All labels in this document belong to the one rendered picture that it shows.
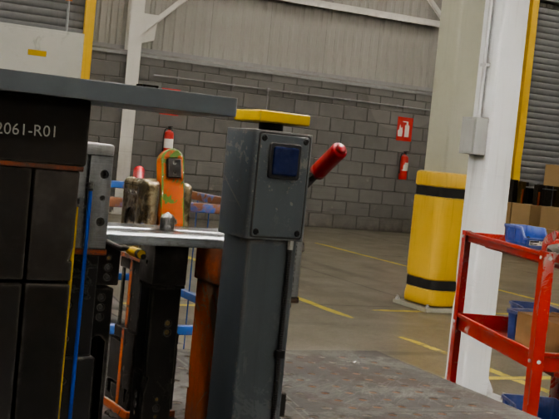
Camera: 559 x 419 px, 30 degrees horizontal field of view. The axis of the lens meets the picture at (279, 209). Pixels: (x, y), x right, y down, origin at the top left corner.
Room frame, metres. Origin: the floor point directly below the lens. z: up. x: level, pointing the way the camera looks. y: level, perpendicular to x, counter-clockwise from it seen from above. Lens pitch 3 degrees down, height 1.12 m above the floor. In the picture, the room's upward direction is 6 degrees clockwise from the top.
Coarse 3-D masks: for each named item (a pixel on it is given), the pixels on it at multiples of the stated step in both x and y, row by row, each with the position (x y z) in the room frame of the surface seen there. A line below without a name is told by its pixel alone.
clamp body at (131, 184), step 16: (128, 192) 1.60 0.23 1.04; (144, 192) 1.54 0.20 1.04; (128, 208) 1.60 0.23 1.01; (144, 208) 1.54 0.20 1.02; (128, 256) 1.57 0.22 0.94; (128, 288) 1.58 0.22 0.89; (128, 304) 1.57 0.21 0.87; (128, 320) 1.57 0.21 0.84; (112, 336) 1.61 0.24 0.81; (128, 336) 1.55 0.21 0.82; (176, 336) 1.57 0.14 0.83; (112, 352) 1.61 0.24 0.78; (128, 352) 1.55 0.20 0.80; (176, 352) 1.57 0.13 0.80; (112, 368) 1.60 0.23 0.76; (128, 368) 1.54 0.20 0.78; (112, 384) 1.59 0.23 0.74; (128, 384) 1.54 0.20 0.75; (112, 400) 1.59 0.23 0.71; (128, 400) 1.54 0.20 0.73; (112, 416) 1.55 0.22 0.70; (128, 416) 1.53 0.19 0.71
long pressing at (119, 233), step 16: (112, 224) 1.41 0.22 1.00; (128, 224) 1.43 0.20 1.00; (144, 224) 1.46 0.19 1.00; (112, 240) 1.27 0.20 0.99; (128, 240) 1.28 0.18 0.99; (144, 240) 1.29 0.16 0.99; (160, 240) 1.30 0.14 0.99; (176, 240) 1.31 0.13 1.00; (192, 240) 1.32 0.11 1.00; (208, 240) 1.33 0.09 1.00
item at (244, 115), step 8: (240, 112) 1.09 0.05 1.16; (248, 112) 1.08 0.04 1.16; (256, 112) 1.06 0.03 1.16; (264, 112) 1.06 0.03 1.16; (272, 112) 1.06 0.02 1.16; (280, 112) 1.07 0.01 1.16; (240, 120) 1.09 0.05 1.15; (248, 120) 1.08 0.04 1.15; (256, 120) 1.06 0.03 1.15; (264, 120) 1.06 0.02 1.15; (272, 120) 1.06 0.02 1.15; (280, 120) 1.07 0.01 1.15; (288, 120) 1.07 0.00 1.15; (296, 120) 1.07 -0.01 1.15; (304, 120) 1.08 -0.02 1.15; (264, 128) 1.08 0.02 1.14; (272, 128) 1.08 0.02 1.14; (280, 128) 1.09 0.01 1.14
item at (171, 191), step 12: (168, 156) 1.55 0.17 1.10; (180, 156) 1.56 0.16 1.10; (156, 168) 1.56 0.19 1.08; (168, 168) 1.54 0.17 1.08; (180, 168) 1.55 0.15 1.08; (168, 180) 1.54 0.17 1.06; (180, 180) 1.55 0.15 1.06; (168, 192) 1.54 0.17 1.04; (180, 192) 1.55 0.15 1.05; (168, 204) 1.54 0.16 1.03; (180, 204) 1.55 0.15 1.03; (180, 216) 1.54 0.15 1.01
